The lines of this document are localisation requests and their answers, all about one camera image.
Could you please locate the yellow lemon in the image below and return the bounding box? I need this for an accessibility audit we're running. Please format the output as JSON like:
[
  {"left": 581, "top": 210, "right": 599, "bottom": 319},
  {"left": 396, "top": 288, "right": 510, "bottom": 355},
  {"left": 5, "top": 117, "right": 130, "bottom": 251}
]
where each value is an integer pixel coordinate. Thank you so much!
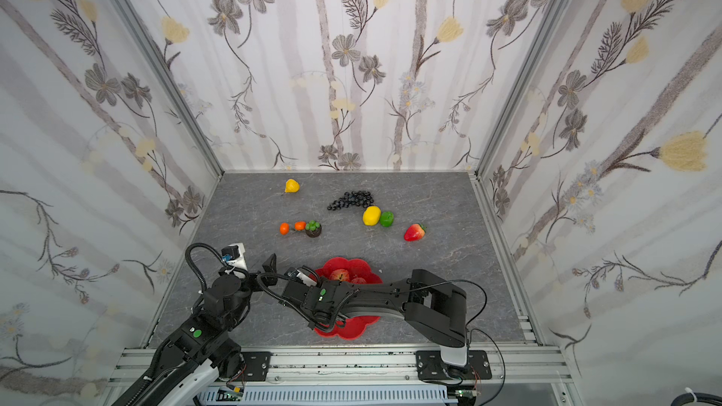
[{"left": 362, "top": 206, "right": 382, "bottom": 227}]

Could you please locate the red apple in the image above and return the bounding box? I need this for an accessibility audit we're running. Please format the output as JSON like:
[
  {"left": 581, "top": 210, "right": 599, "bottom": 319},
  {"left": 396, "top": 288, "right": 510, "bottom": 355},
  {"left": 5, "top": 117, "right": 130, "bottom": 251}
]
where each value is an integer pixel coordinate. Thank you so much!
[{"left": 330, "top": 269, "right": 351, "bottom": 282}]

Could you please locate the red flower-shaped bowl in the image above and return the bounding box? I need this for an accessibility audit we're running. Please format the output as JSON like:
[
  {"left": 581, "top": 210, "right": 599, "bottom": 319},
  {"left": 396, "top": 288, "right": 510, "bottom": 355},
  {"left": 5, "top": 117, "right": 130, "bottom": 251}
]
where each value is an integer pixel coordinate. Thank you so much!
[{"left": 314, "top": 257, "right": 383, "bottom": 340}]

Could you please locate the green pepper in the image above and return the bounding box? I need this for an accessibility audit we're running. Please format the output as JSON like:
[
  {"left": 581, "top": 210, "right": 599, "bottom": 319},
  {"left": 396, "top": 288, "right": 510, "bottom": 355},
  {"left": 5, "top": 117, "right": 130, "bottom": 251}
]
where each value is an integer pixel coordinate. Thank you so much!
[{"left": 379, "top": 211, "right": 395, "bottom": 227}]

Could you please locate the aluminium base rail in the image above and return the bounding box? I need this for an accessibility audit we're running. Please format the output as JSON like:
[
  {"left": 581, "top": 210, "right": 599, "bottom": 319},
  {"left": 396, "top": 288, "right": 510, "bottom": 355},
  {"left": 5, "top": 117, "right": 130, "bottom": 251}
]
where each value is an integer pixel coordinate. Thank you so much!
[{"left": 103, "top": 343, "right": 582, "bottom": 406}]

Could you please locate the small yellow pear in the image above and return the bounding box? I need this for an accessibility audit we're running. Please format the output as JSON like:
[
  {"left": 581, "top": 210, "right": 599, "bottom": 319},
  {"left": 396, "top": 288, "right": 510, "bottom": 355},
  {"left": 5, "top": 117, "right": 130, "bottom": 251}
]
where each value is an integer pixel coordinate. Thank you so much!
[{"left": 284, "top": 179, "right": 300, "bottom": 194}]

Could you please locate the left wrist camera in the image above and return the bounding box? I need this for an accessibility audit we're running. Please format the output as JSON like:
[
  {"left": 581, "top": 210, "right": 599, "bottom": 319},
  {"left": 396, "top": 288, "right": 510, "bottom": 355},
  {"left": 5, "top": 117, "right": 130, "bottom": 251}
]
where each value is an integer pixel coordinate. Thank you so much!
[{"left": 221, "top": 242, "right": 247, "bottom": 270}]

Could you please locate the dark mangosteen green top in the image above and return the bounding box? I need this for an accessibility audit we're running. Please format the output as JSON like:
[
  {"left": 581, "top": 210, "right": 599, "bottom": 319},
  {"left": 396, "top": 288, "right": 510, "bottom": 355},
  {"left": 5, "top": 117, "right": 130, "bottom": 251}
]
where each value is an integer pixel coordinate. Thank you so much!
[{"left": 305, "top": 221, "right": 323, "bottom": 238}]

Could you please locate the white vented cable duct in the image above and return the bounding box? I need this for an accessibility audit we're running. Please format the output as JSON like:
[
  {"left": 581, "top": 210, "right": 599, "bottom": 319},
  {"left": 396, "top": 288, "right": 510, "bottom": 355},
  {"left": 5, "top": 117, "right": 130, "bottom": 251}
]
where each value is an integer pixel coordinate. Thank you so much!
[{"left": 190, "top": 385, "right": 458, "bottom": 405}]

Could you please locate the black grape bunch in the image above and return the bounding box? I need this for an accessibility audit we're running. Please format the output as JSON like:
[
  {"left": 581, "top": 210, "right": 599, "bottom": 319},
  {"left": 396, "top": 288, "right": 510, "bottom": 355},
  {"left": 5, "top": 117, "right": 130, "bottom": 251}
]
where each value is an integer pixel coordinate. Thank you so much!
[{"left": 327, "top": 191, "right": 375, "bottom": 212}]

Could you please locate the red strawberry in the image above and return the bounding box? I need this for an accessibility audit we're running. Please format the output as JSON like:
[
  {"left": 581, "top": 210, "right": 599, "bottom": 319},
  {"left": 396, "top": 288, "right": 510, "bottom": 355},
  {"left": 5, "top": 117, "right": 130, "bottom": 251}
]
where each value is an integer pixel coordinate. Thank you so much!
[{"left": 403, "top": 223, "right": 426, "bottom": 242}]

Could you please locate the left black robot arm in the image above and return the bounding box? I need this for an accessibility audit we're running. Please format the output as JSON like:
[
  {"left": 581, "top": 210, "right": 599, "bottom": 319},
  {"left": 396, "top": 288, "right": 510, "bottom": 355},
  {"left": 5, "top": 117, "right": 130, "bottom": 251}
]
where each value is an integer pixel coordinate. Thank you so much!
[{"left": 115, "top": 242, "right": 278, "bottom": 405}]

